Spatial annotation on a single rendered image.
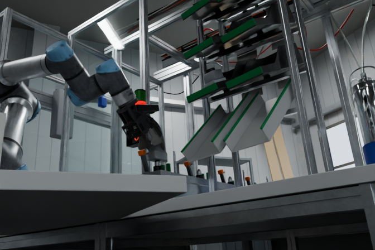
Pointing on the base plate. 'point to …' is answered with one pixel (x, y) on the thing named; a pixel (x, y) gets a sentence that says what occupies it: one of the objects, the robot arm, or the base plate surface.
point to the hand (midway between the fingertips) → (157, 147)
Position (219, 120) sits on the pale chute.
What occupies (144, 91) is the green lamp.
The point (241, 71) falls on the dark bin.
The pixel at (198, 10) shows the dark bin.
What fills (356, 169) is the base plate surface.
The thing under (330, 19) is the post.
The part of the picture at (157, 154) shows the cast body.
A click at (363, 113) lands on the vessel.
